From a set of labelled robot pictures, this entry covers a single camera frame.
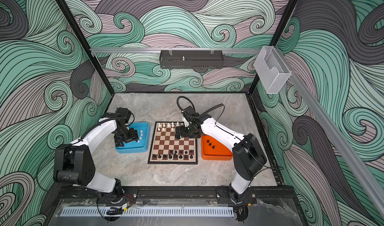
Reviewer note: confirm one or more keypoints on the black perforated wall shelf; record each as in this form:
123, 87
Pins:
196, 60

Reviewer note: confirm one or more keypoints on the orange plastic tray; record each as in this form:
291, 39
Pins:
220, 153

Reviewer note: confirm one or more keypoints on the white slotted cable duct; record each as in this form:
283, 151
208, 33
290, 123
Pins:
150, 212

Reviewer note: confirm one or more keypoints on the blue plastic tray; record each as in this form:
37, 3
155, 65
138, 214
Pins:
139, 146

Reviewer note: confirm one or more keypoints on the clear acrylic wall holder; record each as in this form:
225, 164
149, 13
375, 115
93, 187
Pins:
272, 68

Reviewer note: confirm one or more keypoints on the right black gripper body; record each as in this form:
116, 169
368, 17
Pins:
187, 131

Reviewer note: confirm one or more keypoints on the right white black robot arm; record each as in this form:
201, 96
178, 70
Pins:
248, 155

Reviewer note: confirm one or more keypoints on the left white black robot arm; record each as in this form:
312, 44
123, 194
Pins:
74, 164

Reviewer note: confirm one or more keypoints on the aluminium wall rail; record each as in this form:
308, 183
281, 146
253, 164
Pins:
137, 50

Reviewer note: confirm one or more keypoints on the folding chess board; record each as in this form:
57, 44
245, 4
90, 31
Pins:
167, 149

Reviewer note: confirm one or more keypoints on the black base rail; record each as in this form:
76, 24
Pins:
210, 192

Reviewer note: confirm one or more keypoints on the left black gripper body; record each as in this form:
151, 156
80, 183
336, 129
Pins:
126, 135

